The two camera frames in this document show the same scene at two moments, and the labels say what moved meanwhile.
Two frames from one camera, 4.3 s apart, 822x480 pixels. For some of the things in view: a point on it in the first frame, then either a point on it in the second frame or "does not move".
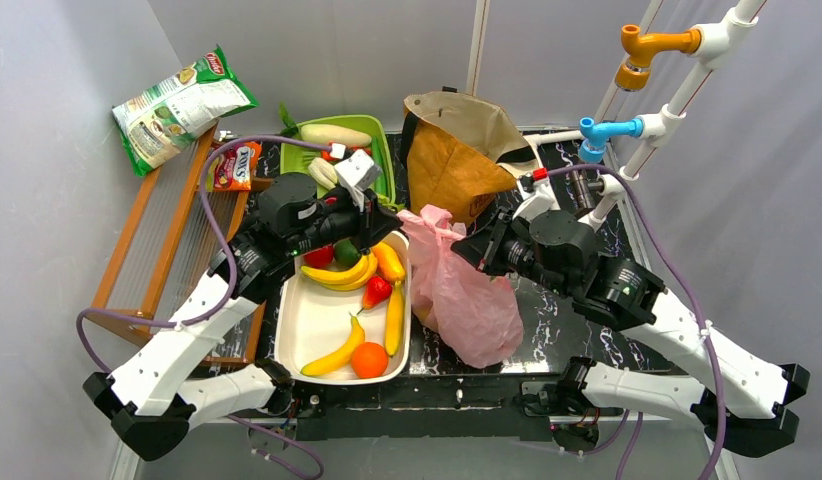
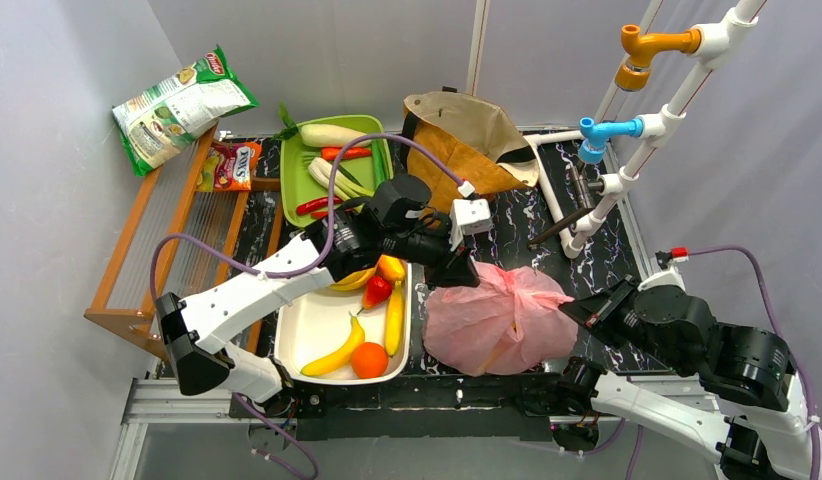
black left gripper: x=377 y=220 -> x=447 y=254
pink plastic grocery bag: x=475 y=318 does not move
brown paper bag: x=462 y=153 does not move
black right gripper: x=487 y=245 -> x=598 y=312
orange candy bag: x=231 y=169 does not move
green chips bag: x=156 y=125 does not move
